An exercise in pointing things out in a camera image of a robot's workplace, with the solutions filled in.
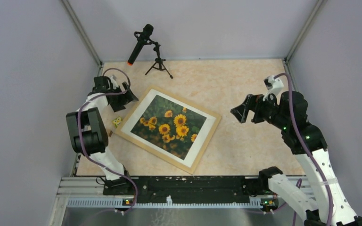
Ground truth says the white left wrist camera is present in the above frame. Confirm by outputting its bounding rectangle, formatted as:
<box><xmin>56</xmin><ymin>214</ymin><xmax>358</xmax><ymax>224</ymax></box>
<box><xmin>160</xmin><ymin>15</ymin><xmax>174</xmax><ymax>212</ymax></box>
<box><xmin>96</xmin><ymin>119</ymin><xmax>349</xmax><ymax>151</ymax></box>
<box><xmin>109</xmin><ymin>75</ymin><xmax>119</xmax><ymax>89</ymax></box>

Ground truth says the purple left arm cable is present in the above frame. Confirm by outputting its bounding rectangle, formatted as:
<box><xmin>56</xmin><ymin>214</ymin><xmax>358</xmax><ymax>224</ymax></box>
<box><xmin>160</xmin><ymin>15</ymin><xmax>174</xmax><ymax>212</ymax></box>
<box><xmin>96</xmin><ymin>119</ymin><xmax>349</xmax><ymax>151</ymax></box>
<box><xmin>76</xmin><ymin>68</ymin><xmax>139</xmax><ymax>216</ymax></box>

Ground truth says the sunflower photo print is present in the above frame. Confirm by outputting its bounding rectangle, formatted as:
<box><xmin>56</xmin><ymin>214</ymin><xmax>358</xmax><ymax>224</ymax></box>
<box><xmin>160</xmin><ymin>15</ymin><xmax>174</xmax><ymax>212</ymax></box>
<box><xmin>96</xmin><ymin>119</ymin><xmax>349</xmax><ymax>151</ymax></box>
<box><xmin>131</xmin><ymin>95</ymin><xmax>206</xmax><ymax>160</ymax></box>

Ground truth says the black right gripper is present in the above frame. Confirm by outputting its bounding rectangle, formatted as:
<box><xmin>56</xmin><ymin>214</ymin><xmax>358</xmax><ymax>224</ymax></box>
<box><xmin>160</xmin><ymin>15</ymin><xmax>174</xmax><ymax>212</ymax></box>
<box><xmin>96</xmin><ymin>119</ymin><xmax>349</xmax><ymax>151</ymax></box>
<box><xmin>230</xmin><ymin>91</ymin><xmax>289</xmax><ymax>130</ymax></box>

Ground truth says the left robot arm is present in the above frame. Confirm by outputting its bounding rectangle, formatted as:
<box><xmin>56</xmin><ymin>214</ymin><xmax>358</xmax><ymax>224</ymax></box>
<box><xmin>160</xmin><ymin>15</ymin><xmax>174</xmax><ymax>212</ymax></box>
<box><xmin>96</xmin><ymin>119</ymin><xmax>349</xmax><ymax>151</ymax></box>
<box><xmin>66</xmin><ymin>76</ymin><xmax>138</xmax><ymax>195</ymax></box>

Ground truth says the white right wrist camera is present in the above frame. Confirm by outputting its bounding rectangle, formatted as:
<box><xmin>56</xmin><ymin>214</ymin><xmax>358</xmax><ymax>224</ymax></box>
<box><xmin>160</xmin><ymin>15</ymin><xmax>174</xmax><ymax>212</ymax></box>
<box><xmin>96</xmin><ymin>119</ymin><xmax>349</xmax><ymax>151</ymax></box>
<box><xmin>263</xmin><ymin>75</ymin><xmax>284</xmax><ymax>101</ymax></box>

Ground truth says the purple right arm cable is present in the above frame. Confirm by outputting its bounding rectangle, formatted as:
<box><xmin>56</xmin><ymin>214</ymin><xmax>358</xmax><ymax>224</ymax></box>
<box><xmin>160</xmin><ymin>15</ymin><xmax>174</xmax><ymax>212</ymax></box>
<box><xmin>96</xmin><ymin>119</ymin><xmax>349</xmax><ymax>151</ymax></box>
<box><xmin>262</xmin><ymin>73</ymin><xmax>335</xmax><ymax>226</ymax></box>

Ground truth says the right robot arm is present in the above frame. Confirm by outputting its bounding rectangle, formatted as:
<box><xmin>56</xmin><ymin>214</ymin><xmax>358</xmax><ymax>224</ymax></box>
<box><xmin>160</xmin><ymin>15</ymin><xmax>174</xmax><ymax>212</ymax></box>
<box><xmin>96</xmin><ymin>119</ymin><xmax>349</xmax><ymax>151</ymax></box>
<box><xmin>230</xmin><ymin>91</ymin><xmax>362</xmax><ymax>226</ymax></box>

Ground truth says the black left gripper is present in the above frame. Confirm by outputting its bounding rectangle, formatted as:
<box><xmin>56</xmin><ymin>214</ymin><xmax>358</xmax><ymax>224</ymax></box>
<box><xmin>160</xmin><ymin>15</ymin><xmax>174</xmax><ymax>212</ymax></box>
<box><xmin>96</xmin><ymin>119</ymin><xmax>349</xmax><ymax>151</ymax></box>
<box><xmin>110</xmin><ymin>81</ymin><xmax>139</xmax><ymax>112</ymax></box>

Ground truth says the light wooden picture frame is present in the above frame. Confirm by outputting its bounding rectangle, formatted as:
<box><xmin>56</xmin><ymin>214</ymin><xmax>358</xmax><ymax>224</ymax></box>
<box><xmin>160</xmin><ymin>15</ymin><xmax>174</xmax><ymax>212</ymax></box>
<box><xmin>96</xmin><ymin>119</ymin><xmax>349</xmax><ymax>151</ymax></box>
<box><xmin>115</xmin><ymin>85</ymin><xmax>222</xmax><ymax>175</ymax></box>

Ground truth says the black mini tripod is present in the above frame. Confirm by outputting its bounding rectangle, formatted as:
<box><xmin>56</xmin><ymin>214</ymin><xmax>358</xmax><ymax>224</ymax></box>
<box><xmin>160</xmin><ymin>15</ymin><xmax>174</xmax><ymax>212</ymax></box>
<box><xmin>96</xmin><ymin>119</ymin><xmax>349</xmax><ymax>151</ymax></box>
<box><xmin>134</xmin><ymin>32</ymin><xmax>173</xmax><ymax>79</ymax></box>

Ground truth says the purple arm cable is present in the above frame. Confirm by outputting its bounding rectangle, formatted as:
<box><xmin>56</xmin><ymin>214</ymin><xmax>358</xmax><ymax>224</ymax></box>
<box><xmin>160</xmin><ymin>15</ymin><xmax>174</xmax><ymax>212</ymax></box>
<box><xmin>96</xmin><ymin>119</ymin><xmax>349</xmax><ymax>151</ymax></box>
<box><xmin>76</xmin><ymin>68</ymin><xmax>139</xmax><ymax>216</ymax></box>
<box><xmin>262</xmin><ymin>73</ymin><xmax>335</xmax><ymax>226</ymax></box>

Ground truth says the aluminium rail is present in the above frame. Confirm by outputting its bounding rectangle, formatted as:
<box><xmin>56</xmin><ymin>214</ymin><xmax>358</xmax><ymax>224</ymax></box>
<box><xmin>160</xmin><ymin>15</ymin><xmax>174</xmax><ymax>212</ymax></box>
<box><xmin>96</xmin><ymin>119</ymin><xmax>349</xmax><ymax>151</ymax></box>
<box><xmin>56</xmin><ymin>176</ymin><xmax>341</xmax><ymax>209</ymax></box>

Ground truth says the yellow toy block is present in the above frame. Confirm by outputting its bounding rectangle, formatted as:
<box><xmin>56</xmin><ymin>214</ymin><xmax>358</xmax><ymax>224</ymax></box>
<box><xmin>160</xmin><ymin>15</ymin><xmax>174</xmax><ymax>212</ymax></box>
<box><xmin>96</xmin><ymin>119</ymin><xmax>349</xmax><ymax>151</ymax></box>
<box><xmin>112</xmin><ymin>116</ymin><xmax>123</xmax><ymax>128</ymax></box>

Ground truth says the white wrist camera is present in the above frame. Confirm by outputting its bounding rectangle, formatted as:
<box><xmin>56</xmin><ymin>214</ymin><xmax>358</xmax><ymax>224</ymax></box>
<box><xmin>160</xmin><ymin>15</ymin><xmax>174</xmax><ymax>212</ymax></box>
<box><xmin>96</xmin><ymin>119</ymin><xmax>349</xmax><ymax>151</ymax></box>
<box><xmin>263</xmin><ymin>75</ymin><xmax>284</xmax><ymax>101</ymax></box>
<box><xmin>109</xmin><ymin>75</ymin><xmax>119</xmax><ymax>89</ymax></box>

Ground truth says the black microphone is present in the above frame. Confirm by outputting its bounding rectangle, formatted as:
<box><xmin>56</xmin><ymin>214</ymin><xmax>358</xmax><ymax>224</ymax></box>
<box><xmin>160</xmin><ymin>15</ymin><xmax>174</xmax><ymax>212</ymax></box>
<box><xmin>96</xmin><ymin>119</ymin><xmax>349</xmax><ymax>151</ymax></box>
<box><xmin>127</xmin><ymin>24</ymin><xmax>154</xmax><ymax>65</ymax></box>

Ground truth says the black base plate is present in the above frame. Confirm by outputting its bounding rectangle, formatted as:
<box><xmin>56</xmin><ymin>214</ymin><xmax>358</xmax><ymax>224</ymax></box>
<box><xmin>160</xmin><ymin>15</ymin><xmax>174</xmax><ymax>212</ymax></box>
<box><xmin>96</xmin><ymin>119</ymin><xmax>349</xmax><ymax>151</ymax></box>
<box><xmin>96</xmin><ymin>176</ymin><xmax>279</xmax><ymax>205</ymax></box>

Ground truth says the white paper mat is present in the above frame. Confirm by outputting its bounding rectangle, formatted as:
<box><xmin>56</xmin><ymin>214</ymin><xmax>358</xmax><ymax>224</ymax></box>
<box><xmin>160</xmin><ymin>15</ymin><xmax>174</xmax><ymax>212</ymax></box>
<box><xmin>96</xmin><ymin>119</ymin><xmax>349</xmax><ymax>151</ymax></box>
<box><xmin>120</xmin><ymin>89</ymin><xmax>217</xmax><ymax>169</ymax></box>

